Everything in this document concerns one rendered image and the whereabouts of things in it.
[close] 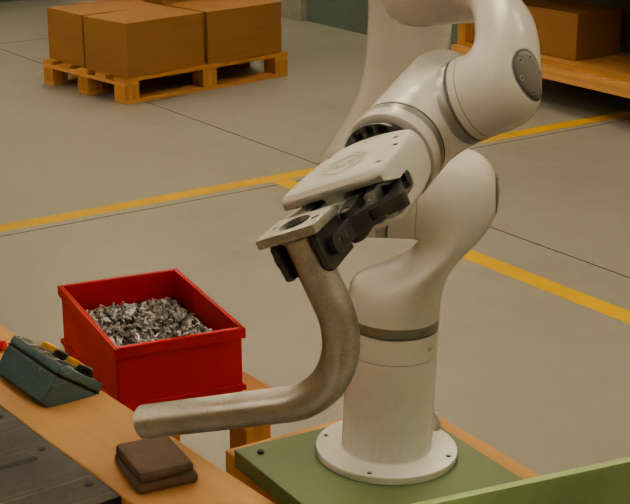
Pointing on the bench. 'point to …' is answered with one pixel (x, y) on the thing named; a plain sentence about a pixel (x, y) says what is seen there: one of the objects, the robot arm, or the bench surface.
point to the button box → (44, 374)
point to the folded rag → (154, 464)
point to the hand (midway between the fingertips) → (311, 247)
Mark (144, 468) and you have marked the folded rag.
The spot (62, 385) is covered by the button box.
